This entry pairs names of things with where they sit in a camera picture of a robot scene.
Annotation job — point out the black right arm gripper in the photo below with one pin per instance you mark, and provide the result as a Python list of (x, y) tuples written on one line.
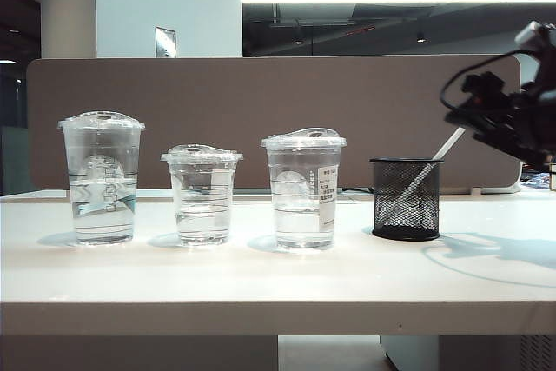
[(532, 123)]

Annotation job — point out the white paper straw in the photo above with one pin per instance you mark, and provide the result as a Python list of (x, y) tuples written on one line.
[(447, 145)]

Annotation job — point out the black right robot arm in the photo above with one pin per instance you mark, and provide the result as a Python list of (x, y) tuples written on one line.
[(549, 71)]

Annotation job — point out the medium clear labelled plastic cup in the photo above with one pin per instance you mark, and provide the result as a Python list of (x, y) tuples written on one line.
[(299, 188)]

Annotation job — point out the small clear plastic cup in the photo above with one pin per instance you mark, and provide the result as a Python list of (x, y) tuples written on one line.
[(202, 197)]

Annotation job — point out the large clear plastic cup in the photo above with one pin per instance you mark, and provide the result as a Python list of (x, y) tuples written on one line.
[(102, 180)]

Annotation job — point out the black mesh pen holder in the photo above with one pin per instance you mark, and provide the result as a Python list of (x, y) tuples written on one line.
[(406, 201)]

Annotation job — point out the brown desk divider panel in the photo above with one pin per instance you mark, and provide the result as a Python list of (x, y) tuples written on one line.
[(260, 119)]

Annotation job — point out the grey under-desk cabinet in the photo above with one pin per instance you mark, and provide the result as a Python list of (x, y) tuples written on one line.
[(469, 353)]

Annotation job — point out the white divider foot bracket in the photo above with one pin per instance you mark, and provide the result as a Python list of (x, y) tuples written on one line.
[(476, 191)]

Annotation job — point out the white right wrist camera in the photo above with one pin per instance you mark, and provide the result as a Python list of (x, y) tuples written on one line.
[(532, 34)]

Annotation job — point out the silver wall sign plate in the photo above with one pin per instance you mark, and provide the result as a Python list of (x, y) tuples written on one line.
[(165, 43)]

